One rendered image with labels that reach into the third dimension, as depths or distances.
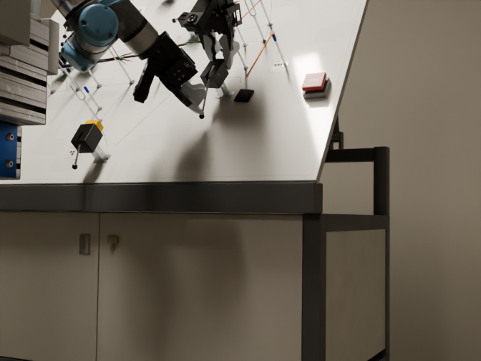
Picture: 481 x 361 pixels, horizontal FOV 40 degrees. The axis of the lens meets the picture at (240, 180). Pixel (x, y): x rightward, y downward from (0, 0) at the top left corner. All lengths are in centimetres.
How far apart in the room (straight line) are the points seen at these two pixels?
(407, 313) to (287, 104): 192
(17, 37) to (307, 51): 99
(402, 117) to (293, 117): 183
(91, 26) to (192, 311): 68
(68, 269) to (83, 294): 8
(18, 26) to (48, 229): 101
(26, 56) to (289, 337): 79
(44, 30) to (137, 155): 61
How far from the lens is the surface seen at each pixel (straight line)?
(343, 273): 159
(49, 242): 182
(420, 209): 330
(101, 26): 133
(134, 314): 166
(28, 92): 110
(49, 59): 116
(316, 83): 156
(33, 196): 180
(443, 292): 332
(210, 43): 168
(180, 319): 159
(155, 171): 160
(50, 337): 184
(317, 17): 184
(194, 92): 158
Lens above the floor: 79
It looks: 3 degrees up
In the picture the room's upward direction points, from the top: 1 degrees clockwise
